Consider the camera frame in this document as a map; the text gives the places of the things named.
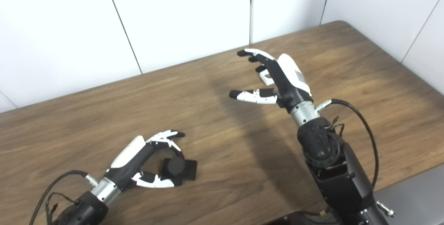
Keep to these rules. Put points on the dark rounded robot body part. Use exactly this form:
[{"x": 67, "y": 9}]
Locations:
[{"x": 298, "y": 219}]

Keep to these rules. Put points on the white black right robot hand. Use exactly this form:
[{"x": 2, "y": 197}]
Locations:
[{"x": 288, "y": 79}]

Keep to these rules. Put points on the black peg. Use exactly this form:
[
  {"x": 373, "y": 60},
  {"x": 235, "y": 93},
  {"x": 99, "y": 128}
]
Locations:
[{"x": 180, "y": 167}]

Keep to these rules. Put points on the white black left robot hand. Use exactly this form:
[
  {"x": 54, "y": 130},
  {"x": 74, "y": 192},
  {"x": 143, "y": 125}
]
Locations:
[{"x": 130, "y": 162}]

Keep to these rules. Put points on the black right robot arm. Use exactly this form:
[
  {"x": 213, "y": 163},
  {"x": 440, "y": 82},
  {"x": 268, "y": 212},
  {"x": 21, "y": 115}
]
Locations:
[{"x": 333, "y": 169}]

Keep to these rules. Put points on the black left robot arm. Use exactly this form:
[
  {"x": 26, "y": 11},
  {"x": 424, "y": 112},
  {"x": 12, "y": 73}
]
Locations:
[{"x": 86, "y": 211}]

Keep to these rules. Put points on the white square piece with hole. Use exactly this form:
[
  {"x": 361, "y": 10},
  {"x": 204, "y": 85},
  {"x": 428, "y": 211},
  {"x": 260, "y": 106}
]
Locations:
[{"x": 265, "y": 77}]

